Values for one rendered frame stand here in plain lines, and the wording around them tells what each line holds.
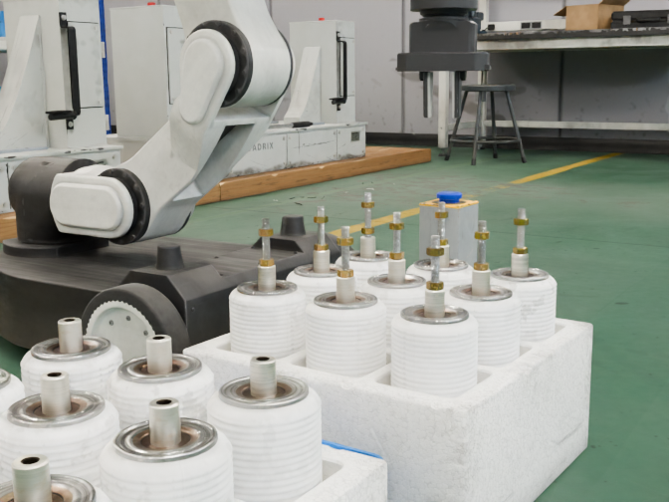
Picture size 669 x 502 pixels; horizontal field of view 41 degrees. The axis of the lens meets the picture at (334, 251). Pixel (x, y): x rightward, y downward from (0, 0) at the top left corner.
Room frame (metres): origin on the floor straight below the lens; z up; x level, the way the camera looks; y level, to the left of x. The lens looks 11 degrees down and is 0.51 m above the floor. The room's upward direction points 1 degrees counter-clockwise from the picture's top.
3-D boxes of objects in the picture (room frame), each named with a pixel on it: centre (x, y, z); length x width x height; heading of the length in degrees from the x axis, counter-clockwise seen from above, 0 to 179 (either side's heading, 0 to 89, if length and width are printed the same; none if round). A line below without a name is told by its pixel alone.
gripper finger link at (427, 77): (1.22, -0.12, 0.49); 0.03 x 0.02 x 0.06; 165
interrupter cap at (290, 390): (0.71, 0.06, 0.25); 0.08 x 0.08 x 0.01
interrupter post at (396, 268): (1.12, -0.08, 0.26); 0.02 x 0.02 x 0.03
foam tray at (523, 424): (1.12, -0.08, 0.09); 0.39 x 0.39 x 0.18; 55
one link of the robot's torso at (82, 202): (1.71, 0.40, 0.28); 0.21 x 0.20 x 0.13; 58
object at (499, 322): (1.05, -0.18, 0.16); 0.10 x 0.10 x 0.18
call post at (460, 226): (1.40, -0.18, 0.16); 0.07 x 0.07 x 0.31; 55
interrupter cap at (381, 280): (1.12, -0.08, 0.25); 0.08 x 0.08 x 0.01
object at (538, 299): (1.15, -0.24, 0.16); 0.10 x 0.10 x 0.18
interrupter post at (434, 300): (0.96, -0.11, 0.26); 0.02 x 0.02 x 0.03
